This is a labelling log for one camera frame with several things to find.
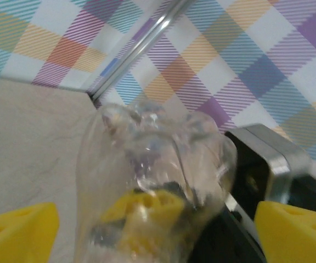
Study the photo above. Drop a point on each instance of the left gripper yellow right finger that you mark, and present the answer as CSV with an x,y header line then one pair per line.
x,y
298,238

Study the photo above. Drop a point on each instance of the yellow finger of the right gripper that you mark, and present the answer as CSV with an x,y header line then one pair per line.
x,y
152,202

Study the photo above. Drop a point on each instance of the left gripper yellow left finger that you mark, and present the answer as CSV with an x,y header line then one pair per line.
x,y
15,238

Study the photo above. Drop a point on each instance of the large clear plastic bottle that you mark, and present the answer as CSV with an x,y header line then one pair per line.
x,y
147,153

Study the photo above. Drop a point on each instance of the right aluminium frame post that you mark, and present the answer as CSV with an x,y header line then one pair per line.
x,y
158,27

